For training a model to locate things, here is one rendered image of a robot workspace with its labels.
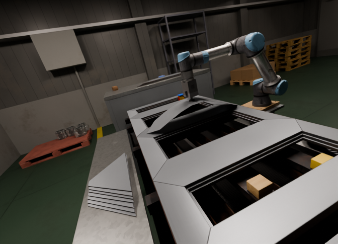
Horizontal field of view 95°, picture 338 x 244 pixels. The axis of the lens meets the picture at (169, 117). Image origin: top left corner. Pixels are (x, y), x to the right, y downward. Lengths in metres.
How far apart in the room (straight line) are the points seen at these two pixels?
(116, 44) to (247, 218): 4.42
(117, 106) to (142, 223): 1.33
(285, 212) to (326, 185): 0.15
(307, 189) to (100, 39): 4.46
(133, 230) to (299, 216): 0.48
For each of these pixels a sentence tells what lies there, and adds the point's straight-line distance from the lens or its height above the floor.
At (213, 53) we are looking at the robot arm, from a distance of 1.21.
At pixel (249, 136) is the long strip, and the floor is 0.85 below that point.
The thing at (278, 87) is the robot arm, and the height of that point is 0.89.
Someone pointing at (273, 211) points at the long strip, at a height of 0.85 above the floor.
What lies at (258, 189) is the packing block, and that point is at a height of 0.81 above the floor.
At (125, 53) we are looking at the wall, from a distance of 4.56.
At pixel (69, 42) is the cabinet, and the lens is 4.24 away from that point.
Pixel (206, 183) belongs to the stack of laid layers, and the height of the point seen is 0.83.
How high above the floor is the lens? 1.25
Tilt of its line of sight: 19 degrees down
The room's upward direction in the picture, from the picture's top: 14 degrees counter-clockwise
